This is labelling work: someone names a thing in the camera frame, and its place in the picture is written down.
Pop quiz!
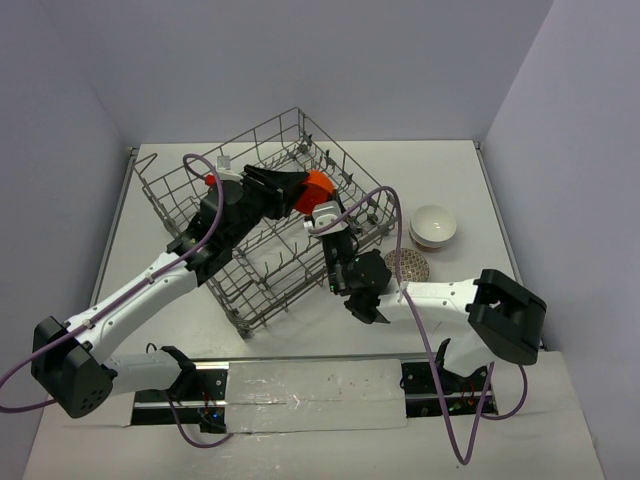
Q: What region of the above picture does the grey wire dish rack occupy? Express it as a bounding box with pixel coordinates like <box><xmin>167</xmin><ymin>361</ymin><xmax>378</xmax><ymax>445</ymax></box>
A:
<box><xmin>134</xmin><ymin>107</ymin><xmax>397</xmax><ymax>339</ymax></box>

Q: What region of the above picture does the orange bowl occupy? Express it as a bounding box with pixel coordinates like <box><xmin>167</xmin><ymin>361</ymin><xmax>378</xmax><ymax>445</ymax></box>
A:
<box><xmin>294</xmin><ymin>170</ymin><xmax>335</xmax><ymax>215</ymax></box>

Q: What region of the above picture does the brown patterned bowl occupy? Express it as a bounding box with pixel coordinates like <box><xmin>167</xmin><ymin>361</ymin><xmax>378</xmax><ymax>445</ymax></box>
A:
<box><xmin>384</xmin><ymin>248</ymin><xmax>430</xmax><ymax>282</ymax></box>

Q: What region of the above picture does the white bowl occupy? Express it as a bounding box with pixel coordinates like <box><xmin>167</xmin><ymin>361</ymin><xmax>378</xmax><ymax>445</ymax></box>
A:
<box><xmin>410</xmin><ymin>205</ymin><xmax>457</xmax><ymax>246</ymax></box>

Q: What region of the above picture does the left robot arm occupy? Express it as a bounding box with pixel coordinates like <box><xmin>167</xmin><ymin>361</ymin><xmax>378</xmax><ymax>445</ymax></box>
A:
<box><xmin>31</xmin><ymin>166</ymin><xmax>309</xmax><ymax>418</ymax></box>

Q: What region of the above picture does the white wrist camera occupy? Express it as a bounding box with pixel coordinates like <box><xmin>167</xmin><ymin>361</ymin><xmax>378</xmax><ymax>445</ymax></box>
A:
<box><xmin>204</xmin><ymin>155</ymin><xmax>243</xmax><ymax>187</ymax></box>
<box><xmin>304</xmin><ymin>200</ymin><xmax>348</xmax><ymax>237</ymax></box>

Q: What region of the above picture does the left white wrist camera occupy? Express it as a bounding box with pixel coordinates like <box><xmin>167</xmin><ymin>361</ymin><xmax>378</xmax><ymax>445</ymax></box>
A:
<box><xmin>204</xmin><ymin>155</ymin><xmax>243</xmax><ymax>187</ymax></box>

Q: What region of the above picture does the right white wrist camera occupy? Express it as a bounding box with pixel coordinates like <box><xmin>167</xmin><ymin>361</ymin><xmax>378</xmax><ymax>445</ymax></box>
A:
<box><xmin>304</xmin><ymin>200</ymin><xmax>348</xmax><ymax>237</ymax></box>

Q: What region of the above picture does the clear tape sheet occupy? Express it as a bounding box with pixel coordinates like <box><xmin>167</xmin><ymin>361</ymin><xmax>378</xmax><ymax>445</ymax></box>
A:
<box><xmin>224</xmin><ymin>359</ymin><xmax>407</xmax><ymax>433</ymax></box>

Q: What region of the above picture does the brown bottom bowl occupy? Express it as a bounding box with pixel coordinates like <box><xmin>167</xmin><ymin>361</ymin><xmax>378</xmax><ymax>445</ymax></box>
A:
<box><xmin>412</xmin><ymin>239</ymin><xmax>444</xmax><ymax>252</ymax></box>

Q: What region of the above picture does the black mounting rail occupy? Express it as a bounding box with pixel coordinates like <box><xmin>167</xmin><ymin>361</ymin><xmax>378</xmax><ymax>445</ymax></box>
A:
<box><xmin>131</xmin><ymin>358</ymin><xmax>486</xmax><ymax>434</ymax></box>

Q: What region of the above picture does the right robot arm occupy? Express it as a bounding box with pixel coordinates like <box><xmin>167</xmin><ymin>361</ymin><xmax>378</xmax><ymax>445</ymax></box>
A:
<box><xmin>320</xmin><ymin>230</ymin><xmax>547</xmax><ymax>391</ymax></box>

